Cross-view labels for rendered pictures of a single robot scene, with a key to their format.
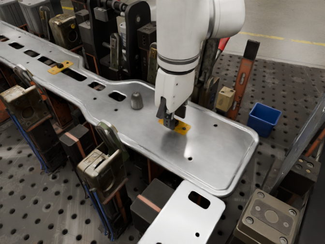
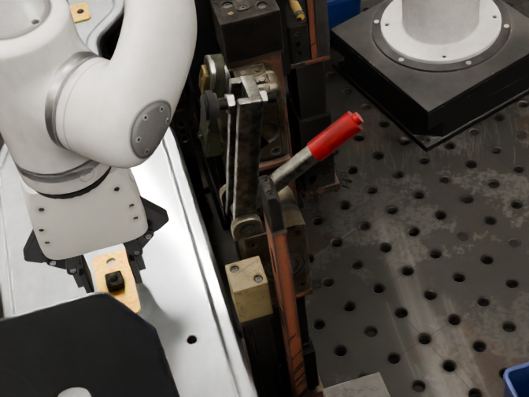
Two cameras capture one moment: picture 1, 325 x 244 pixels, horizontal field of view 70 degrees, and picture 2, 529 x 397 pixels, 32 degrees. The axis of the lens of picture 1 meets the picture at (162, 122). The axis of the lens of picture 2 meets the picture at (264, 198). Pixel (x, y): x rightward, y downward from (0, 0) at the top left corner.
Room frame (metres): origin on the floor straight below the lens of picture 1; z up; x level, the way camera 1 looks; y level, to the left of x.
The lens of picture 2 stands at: (0.14, -0.55, 1.75)
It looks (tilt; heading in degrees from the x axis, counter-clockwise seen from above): 49 degrees down; 46
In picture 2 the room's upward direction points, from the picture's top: 9 degrees counter-clockwise
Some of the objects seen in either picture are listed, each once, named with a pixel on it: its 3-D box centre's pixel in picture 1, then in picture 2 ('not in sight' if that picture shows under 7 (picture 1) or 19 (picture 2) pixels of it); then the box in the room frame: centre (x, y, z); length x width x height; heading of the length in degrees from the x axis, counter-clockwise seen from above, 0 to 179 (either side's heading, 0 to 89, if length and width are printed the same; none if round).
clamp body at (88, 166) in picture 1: (110, 195); not in sight; (0.29, 0.13, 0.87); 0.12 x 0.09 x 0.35; 145
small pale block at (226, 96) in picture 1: (215, 137); (265, 372); (0.48, -0.17, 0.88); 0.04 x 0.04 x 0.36; 55
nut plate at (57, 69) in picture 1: (60, 66); (57, 15); (0.69, 0.35, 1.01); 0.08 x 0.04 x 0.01; 145
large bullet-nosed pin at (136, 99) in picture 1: (137, 101); not in sight; (0.49, 0.07, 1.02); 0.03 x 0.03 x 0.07
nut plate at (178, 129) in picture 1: (174, 122); (115, 281); (0.42, -0.03, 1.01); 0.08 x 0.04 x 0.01; 55
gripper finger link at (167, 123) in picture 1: (166, 120); (69, 269); (0.39, -0.01, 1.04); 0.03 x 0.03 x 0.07; 55
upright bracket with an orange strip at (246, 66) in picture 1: (230, 119); (293, 349); (0.49, -0.20, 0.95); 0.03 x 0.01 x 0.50; 55
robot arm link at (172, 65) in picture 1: (178, 55); (66, 150); (0.42, -0.03, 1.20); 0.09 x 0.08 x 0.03; 145
